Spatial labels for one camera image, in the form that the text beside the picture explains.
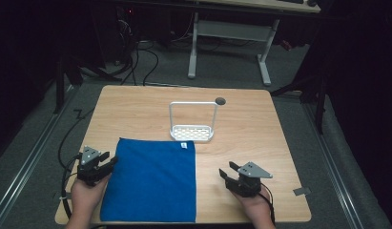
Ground white towel rack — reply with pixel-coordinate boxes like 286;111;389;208
168;100;219;142

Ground metal floor rail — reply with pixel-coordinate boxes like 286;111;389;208
301;100;365;229
0;85;77;227

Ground black floor cables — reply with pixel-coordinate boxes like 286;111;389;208
118;18;160;87

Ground grey tape piece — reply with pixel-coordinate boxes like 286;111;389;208
292;186;312;197

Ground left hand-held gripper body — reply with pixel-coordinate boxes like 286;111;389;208
76;145;113;188

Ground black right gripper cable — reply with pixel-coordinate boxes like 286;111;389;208
259;182;277;226

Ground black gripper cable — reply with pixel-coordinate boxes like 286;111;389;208
57;108;96;220
259;182;277;226

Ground black metal stand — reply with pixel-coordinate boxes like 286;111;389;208
270;71;329;135
52;52;123;115

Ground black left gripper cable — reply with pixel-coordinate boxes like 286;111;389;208
57;108;96;220

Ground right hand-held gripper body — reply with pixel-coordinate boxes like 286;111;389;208
226;161;275;198

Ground white-legged wooden desk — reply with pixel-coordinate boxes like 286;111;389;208
187;0;321;87

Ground person's right hand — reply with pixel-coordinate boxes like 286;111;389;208
234;190;274;221

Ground dark computer tower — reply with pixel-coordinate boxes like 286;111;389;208
114;5;138;66

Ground blue towel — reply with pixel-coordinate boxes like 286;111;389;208
99;136;197;223

